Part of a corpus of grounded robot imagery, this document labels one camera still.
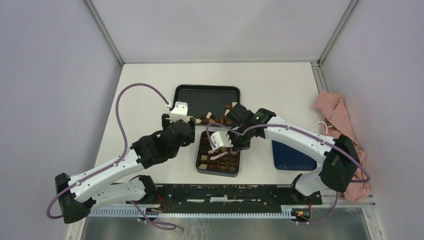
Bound blue chocolate box with insert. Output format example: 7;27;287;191
195;131;241;177

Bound pink tongs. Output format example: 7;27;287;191
208;148;229;161

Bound black chocolate tray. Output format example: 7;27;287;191
172;84;241;126

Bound blue box lid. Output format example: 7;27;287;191
272;141;318;171

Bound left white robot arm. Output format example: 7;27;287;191
54;113;196;224

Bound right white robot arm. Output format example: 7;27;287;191
215;104;360;204

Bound pink cloth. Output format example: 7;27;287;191
313;90;370;203

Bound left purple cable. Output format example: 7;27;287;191
46;83;176;231

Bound purple cable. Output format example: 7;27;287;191
205;122;371;224
46;83;176;231

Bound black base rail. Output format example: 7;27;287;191
136;184;323;214

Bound white cable duct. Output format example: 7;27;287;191
89;206;312;220

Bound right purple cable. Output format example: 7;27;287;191
205;122;371;224

